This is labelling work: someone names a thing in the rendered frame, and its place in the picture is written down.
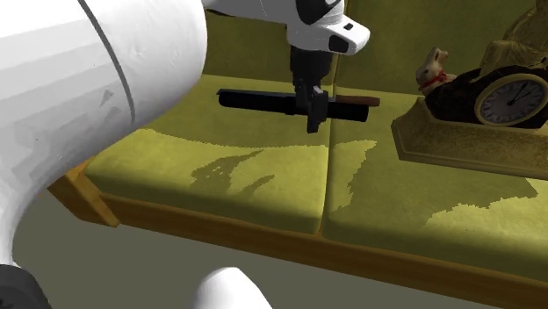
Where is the olive green sofa wooden frame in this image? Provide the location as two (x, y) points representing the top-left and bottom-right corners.
(46, 0), (548, 309)

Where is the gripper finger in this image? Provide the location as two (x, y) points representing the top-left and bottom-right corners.
(306, 84), (329, 134)

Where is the beige rabbit figure red ribbon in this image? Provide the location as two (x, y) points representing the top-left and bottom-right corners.
(415, 46), (458, 97)

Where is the black long cylinder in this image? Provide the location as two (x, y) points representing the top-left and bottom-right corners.
(216, 88), (371, 124)

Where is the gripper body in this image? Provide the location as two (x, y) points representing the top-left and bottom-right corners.
(289, 45), (335, 92)

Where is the brown stick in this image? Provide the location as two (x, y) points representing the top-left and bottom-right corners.
(328, 94), (382, 109)

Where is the gold mantel clock with figure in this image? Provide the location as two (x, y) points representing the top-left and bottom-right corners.
(390, 0), (548, 182)

